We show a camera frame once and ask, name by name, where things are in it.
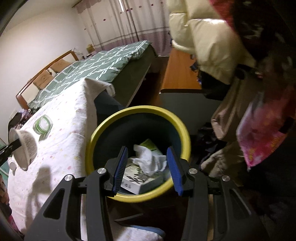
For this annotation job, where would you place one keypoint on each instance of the white tissue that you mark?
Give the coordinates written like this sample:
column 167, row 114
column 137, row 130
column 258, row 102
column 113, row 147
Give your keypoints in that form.
column 149, row 163

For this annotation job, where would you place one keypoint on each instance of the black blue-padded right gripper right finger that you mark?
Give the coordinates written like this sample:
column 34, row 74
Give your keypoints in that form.
column 216, row 209

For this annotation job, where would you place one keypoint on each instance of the tan pillow right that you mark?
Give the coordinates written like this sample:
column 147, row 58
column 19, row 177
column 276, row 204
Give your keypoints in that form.
column 60, row 65

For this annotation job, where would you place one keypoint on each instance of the yellow-rimmed dark trash bin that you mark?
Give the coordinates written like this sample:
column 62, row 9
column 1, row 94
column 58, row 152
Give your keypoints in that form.
column 132, row 126

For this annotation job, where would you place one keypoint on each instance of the green plaid bed quilt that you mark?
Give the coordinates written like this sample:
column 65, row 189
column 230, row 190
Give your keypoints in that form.
column 103, row 66

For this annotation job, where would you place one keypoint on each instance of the cream puffer jacket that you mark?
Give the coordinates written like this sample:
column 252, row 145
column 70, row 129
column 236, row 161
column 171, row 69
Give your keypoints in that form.
column 206, row 29

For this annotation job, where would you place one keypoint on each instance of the orange wooden desk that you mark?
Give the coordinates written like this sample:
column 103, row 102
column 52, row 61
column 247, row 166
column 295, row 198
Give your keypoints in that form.
column 179, row 78

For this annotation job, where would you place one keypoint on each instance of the wooden bed headboard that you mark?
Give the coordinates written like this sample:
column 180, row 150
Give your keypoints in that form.
column 29, row 90

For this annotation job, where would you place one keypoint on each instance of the white floral table cloth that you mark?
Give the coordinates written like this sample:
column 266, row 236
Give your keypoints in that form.
column 59, row 152

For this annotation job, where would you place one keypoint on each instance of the pink floral cloth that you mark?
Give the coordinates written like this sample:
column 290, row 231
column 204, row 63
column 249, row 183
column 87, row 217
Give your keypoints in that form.
column 265, row 125

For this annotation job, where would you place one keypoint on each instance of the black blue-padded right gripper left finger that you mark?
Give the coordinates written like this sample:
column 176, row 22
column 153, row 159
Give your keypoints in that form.
column 59, row 217

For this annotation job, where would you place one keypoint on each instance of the white nightstand with clutter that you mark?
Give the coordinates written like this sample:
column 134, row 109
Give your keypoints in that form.
column 19, row 119

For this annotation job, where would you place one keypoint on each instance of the tan pillow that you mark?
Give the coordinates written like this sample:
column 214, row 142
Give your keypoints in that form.
column 43, row 79
column 60, row 65

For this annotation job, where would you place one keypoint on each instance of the white paper cup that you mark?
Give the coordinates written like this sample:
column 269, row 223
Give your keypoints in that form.
column 24, row 147

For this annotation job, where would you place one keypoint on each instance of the tan pillow left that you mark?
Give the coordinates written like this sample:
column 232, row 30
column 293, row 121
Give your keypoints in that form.
column 43, row 79

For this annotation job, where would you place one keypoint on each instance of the white and purple curtain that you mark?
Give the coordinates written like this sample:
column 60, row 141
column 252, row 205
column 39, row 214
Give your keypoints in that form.
column 109, row 24

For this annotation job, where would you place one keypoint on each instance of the small white bottle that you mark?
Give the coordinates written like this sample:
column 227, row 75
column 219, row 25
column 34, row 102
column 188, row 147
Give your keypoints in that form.
column 12, row 165

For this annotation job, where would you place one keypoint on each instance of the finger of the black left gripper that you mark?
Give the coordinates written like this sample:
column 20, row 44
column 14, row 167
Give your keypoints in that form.
column 7, row 150

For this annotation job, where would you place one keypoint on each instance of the clear jar with green band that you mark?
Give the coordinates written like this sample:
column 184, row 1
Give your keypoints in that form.
column 42, row 125

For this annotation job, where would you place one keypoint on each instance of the white printed box in bin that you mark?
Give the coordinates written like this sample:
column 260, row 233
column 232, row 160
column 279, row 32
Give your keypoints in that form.
column 136, row 182

